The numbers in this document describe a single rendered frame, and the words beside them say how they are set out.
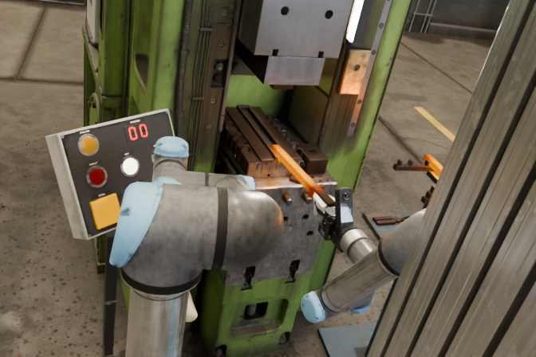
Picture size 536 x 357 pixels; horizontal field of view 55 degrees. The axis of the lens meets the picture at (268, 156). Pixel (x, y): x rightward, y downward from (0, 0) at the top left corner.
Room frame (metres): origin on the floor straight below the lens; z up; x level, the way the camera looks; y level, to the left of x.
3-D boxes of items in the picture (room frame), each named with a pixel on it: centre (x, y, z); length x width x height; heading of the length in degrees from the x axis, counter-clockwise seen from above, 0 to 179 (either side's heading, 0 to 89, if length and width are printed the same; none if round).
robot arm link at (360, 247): (1.06, -0.32, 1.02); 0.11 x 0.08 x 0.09; 28
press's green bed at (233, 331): (1.78, 0.02, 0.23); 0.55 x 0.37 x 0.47; 28
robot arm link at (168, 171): (0.91, 0.18, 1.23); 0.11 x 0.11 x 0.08; 13
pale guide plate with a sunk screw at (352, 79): (1.82, -0.25, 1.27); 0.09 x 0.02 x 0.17; 118
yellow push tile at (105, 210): (1.07, 0.39, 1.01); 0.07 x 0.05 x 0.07; 143
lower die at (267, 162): (1.74, 0.07, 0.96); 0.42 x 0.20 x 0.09; 28
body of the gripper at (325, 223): (1.20, -0.24, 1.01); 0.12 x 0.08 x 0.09; 28
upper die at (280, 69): (1.74, 0.07, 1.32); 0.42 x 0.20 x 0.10; 28
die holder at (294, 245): (1.78, 0.02, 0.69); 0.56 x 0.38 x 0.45; 28
